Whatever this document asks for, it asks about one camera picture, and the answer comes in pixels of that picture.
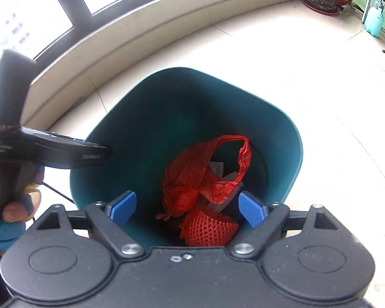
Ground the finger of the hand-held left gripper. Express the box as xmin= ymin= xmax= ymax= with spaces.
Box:
xmin=50 ymin=132 xmax=109 ymax=148

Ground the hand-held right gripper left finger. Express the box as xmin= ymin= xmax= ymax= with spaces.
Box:
xmin=35 ymin=191 xmax=146 ymax=259

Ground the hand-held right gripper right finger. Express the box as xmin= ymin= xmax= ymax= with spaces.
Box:
xmin=229 ymin=192 xmax=341 ymax=259

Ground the orange foam fruit net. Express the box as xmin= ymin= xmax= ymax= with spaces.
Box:
xmin=180 ymin=207 xmax=240 ymax=247

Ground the red plastic bag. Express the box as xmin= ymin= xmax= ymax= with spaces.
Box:
xmin=162 ymin=135 xmax=253 ymax=219

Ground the dark teal trash bin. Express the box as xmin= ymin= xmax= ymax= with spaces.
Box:
xmin=69 ymin=67 xmax=304 ymax=248

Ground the person's left hand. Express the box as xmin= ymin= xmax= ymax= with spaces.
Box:
xmin=2 ymin=164 xmax=46 ymax=223

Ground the teal spray bottle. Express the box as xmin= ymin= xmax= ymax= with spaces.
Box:
xmin=364 ymin=0 xmax=385 ymax=38

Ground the thin black cord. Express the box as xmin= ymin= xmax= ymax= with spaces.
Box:
xmin=32 ymin=181 xmax=75 ymax=223

